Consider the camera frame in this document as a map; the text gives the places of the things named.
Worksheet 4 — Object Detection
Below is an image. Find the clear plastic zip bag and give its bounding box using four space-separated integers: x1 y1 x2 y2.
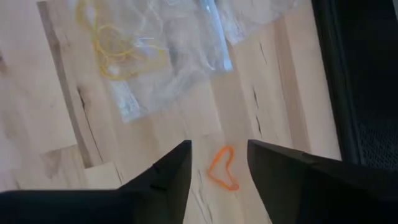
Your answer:
214 0 308 46
67 0 234 124

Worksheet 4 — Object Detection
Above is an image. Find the orange rubber band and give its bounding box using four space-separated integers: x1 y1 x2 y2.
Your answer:
206 146 240 192

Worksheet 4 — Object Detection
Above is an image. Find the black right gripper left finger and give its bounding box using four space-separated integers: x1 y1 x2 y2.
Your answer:
0 140 192 224

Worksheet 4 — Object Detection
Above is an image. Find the black perforated metal box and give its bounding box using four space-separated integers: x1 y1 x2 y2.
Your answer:
335 0 398 172

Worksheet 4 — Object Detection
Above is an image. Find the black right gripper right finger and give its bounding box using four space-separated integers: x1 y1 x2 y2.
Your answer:
248 139 398 224

